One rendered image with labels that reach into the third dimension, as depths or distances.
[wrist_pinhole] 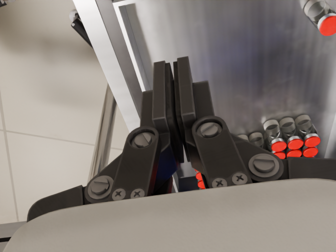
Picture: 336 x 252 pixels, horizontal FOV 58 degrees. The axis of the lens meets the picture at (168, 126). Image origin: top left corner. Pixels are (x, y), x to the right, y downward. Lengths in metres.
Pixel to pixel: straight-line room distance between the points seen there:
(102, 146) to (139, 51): 0.59
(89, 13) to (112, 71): 0.08
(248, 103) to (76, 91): 1.24
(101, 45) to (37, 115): 1.41
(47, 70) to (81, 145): 0.53
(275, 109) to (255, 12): 0.15
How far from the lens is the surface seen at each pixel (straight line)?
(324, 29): 0.35
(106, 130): 0.98
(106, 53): 0.39
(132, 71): 0.37
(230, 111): 0.44
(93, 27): 0.37
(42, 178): 2.22
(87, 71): 1.50
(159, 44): 0.37
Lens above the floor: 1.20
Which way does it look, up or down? 45 degrees down
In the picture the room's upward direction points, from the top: 179 degrees clockwise
